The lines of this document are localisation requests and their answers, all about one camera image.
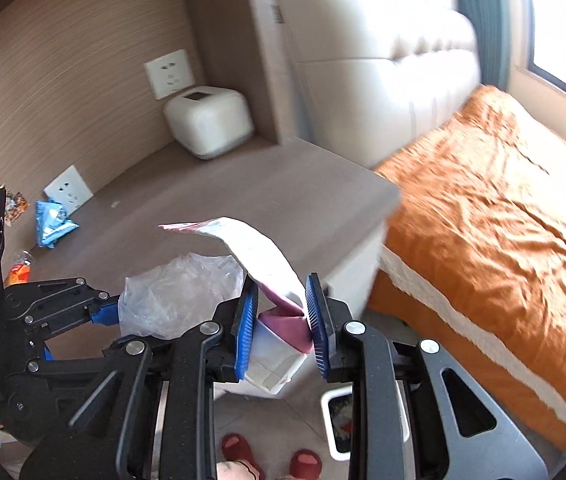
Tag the cartoon wall stickers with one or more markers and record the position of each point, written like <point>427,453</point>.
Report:
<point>13,200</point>

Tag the white wall outlet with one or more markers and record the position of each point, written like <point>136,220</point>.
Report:
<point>69,191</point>
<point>169,72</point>

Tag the red slipper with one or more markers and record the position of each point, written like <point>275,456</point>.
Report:
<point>305,464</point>
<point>237,449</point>

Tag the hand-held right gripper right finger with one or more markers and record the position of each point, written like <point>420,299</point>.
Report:
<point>318,330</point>

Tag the orange snack wrapper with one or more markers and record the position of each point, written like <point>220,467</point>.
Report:
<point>20,270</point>

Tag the person's foot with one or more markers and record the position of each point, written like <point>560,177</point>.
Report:
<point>233,471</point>

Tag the white tissue box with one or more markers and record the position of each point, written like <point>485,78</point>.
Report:
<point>208,122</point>

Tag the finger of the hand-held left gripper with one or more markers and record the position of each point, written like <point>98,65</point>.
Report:
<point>58,367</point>
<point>58,302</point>

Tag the white pink plastic package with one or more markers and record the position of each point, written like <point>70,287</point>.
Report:
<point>263,255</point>

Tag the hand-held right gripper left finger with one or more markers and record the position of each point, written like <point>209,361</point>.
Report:
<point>245,330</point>

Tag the blue snack bag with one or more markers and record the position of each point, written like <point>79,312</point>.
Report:
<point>53,225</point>

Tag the orange blanket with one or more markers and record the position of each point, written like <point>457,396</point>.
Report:
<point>493,240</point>

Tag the teal curtain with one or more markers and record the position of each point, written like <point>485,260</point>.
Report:
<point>483,20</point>

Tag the white trash bin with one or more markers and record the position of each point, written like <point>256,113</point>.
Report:
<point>338,425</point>

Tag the cream padded headboard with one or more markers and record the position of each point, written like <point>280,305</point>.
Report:
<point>378,60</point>

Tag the clear plastic bag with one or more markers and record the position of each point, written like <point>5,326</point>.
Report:
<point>178,295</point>

